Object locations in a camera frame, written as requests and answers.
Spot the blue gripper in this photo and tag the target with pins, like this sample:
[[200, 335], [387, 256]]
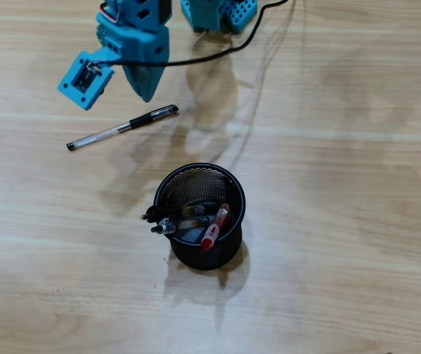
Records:
[[144, 82]]

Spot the capped clear gel pen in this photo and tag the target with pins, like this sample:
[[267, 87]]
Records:
[[114, 129]]

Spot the black retractable pen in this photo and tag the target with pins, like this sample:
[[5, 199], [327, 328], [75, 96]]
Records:
[[191, 211]]

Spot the grey grip clear pen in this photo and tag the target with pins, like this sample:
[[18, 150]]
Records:
[[184, 223]]

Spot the red retractable pen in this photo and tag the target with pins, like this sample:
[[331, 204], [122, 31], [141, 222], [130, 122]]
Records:
[[212, 232]]

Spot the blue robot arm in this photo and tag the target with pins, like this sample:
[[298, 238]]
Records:
[[147, 14]]

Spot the black mesh pen holder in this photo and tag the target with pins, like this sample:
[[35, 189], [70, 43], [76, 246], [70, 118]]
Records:
[[210, 258]]

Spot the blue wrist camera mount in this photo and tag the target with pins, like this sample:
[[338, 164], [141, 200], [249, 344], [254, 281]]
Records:
[[73, 85]]

